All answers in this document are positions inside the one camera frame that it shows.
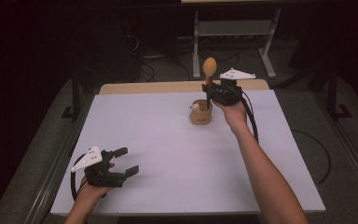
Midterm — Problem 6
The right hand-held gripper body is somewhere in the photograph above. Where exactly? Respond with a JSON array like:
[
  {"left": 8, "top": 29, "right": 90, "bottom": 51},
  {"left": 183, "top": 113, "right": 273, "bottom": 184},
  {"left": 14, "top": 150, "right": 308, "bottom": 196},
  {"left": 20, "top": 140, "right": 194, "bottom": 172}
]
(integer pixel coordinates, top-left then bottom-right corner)
[{"left": 213, "top": 67, "right": 257, "bottom": 107}]

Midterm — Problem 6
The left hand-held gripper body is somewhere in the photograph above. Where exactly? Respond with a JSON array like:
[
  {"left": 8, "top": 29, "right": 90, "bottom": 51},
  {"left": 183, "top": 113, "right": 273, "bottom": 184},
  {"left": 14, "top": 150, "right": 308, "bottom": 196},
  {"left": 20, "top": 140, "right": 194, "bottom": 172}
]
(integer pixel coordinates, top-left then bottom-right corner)
[{"left": 71, "top": 145, "right": 129, "bottom": 189}]

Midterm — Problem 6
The makeup brush with dark handle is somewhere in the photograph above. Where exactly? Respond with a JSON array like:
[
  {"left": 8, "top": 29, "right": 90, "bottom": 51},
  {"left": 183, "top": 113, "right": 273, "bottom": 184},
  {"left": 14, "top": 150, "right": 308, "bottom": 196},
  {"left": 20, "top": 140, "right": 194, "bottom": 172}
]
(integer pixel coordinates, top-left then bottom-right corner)
[{"left": 201, "top": 56, "right": 218, "bottom": 111}]

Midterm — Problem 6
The beige brush holder cup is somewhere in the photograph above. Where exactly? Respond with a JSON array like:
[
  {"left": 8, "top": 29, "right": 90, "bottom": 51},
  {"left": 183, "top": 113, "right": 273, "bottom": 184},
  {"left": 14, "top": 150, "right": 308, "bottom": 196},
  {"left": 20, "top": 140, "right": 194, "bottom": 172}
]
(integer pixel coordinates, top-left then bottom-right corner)
[{"left": 188, "top": 98, "right": 214, "bottom": 126}]

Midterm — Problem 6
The person's left hand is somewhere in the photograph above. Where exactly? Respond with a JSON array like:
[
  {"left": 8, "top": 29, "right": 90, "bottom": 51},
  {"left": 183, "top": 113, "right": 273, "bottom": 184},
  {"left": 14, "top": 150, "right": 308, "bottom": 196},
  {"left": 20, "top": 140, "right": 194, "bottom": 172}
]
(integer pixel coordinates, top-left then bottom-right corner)
[{"left": 75, "top": 162, "right": 117, "bottom": 203}]

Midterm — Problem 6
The person's right hand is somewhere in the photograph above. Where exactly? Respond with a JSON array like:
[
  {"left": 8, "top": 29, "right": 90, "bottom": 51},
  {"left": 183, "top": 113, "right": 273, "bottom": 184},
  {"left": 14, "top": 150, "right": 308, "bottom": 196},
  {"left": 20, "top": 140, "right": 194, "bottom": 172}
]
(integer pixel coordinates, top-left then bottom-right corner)
[{"left": 212, "top": 98, "right": 250, "bottom": 133}]

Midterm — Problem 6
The white table cover board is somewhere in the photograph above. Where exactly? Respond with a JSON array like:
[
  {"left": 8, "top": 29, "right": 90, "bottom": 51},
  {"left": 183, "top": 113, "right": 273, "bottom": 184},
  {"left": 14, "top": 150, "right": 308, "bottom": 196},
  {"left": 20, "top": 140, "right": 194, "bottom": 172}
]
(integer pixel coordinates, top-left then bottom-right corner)
[{"left": 49, "top": 89, "right": 326, "bottom": 217}]

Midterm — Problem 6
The wooden table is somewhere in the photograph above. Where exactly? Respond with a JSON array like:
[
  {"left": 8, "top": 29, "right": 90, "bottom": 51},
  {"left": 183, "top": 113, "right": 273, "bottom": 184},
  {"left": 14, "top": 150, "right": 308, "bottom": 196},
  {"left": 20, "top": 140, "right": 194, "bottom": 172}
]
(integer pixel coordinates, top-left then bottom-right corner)
[{"left": 99, "top": 78, "right": 270, "bottom": 95}]

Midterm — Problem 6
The black metal stand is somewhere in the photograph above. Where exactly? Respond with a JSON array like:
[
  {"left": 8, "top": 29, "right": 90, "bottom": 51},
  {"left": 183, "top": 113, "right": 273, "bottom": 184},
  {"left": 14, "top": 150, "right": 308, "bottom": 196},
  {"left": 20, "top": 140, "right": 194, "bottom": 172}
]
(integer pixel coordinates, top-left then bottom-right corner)
[
  {"left": 61, "top": 70, "right": 82, "bottom": 122},
  {"left": 326, "top": 64, "right": 354, "bottom": 121}
]

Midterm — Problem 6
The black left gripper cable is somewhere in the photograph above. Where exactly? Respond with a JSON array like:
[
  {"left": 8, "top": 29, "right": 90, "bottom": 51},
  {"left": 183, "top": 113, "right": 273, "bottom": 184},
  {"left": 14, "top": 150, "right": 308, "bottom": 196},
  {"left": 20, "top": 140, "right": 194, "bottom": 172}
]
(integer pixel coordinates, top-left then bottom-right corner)
[{"left": 70, "top": 153, "right": 89, "bottom": 202}]

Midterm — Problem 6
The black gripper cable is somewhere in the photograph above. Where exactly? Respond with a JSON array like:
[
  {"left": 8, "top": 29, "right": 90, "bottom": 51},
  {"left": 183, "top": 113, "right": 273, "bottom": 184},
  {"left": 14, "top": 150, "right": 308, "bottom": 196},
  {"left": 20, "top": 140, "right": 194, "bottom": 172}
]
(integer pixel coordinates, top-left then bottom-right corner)
[
  {"left": 240, "top": 87, "right": 260, "bottom": 144},
  {"left": 70, "top": 153, "right": 89, "bottom": 202}
]

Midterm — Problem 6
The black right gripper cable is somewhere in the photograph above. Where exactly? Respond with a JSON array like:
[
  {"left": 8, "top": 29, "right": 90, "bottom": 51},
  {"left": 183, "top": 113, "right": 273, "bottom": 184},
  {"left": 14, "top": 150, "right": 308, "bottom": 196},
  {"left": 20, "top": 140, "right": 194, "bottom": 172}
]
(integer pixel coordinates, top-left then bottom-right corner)
[{"left": 240, "top": 87, "right": 260, "bottom": 144}]

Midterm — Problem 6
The metal floor rail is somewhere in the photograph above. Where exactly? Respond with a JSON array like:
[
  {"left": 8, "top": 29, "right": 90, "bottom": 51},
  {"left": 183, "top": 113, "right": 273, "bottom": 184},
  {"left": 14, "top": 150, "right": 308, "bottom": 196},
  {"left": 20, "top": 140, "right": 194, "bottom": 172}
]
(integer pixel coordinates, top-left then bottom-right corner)
[
  {"left": 24, "top": 92, "right": 95, "bottom": 224},
  {"left": 311, "top": 91, "right": 358, "bottom": 200}
]

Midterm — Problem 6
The white metal desk frame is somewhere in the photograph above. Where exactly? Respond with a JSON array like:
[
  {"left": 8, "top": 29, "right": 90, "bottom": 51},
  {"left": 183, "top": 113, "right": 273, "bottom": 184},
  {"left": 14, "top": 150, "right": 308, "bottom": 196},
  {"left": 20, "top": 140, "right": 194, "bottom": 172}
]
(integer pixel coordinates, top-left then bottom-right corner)
[{"left": 191, "top": 7, "right": 282, "bottom": 80}]

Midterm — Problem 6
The tangle of floor cables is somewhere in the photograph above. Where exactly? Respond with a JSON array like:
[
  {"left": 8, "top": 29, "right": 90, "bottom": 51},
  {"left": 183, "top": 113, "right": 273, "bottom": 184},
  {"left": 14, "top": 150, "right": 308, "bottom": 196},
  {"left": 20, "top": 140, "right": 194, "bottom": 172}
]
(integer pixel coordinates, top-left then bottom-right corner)
[{"left": 124, "top": 31, "right": 241, "bottom": 82}]

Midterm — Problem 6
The black floor cable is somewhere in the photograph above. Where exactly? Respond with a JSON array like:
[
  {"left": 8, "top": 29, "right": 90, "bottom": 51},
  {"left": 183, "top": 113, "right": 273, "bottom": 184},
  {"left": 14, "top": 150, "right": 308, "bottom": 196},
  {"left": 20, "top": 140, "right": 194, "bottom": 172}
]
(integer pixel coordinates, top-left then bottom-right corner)
[{"left": 291, "top": 128, "right": 333, "bottom": 185}]

